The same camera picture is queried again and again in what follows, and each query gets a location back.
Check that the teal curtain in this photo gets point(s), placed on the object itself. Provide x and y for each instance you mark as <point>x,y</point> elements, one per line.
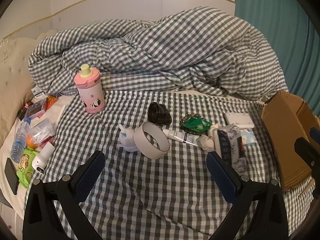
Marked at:
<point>275,30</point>

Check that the grey checked duvet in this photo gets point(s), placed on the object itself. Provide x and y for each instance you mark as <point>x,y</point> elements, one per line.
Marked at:
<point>162,50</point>

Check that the clear plastic water bottle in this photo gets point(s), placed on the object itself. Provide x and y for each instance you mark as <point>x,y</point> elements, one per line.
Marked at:
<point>20,140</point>

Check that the brown cardboard box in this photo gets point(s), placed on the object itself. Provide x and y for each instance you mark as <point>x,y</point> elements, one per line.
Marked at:
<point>280,125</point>

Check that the black red packet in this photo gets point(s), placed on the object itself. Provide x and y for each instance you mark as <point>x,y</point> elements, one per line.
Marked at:
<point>25,110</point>

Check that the white cream tube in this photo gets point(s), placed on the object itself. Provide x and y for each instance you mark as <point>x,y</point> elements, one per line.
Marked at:
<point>178,136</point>

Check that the blue tissue pack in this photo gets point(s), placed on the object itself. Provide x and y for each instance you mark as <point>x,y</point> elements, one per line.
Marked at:
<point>248,136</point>

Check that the black small container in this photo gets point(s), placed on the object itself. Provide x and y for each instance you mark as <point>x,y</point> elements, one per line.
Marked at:
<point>158,115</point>

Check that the grey patterned bundle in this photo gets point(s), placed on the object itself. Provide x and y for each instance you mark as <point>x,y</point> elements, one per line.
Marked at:
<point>230,147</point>

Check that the pink panda drink bottle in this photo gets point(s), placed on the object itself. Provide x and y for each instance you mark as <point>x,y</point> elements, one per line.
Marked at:
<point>91,92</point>

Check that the cream embroidered pillow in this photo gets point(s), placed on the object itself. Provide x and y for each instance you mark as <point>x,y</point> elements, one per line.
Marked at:
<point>15,80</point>

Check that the orange fruit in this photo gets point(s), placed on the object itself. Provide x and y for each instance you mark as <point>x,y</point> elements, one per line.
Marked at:
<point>31,142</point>

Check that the black phone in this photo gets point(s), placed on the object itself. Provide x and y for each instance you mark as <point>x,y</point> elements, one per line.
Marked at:
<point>11,176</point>

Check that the white tissue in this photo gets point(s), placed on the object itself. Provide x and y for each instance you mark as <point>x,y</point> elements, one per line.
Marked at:
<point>206,142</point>

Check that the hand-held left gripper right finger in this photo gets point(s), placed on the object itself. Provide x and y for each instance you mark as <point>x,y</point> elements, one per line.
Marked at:
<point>221,175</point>

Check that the white unicorn toy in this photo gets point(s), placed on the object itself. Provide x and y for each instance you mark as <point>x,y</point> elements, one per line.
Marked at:
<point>127,140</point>

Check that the white rectangular plastic case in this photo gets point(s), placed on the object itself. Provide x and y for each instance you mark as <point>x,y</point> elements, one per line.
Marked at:
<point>238,120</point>

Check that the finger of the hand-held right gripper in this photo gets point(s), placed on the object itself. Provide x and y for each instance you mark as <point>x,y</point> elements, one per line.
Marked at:
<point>315,133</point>
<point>307,152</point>

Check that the green foil packet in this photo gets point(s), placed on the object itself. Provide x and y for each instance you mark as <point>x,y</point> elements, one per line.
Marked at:
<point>197,124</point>

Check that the grey checked bed sheet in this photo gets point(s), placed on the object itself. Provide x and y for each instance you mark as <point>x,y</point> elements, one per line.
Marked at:
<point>150,185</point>

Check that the white striped small box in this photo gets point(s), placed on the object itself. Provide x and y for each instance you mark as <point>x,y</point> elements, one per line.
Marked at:
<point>38,92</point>

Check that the green snack packet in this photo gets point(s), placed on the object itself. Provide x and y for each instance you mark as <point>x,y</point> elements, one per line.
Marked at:
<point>25,167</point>

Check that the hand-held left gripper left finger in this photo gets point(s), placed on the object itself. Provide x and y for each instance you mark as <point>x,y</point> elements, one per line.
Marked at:
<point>91,172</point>

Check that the white handheld device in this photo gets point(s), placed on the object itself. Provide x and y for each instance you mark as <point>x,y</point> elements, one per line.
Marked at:
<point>42,158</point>

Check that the orange red packet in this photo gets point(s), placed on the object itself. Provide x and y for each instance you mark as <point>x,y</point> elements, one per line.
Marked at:
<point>52,102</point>

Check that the clear plastic bag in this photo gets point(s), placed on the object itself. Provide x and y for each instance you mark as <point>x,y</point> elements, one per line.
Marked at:
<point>43,130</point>

